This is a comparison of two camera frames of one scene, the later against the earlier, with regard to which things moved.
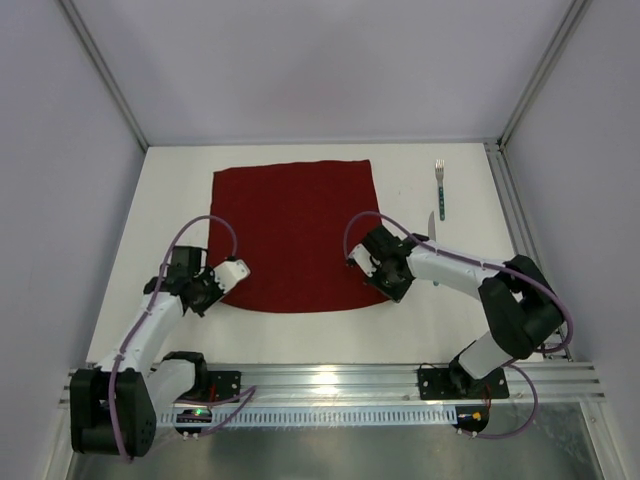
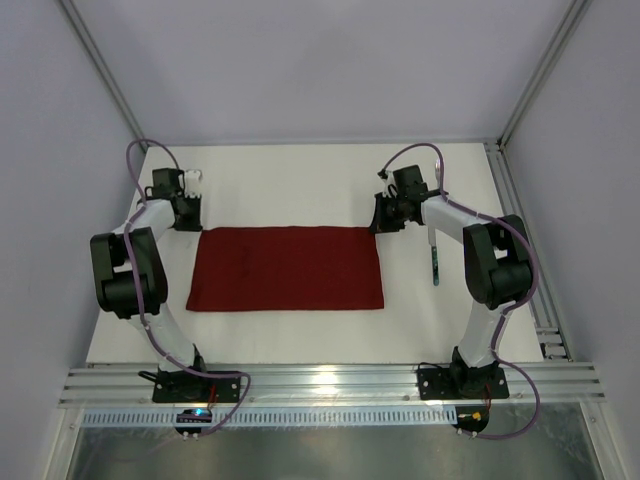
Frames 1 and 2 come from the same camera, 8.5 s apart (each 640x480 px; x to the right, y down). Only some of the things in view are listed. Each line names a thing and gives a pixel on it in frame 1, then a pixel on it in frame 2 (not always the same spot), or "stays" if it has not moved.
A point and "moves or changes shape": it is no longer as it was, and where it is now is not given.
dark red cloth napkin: (293, 225) moves or changes shape
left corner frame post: (87, 41) stays
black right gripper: (382, 282) to (379, 218)
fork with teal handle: (439, 166) stays
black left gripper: (208, 293) to (188, 220)
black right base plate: (456, 383) stays
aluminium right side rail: (521, 237) stays
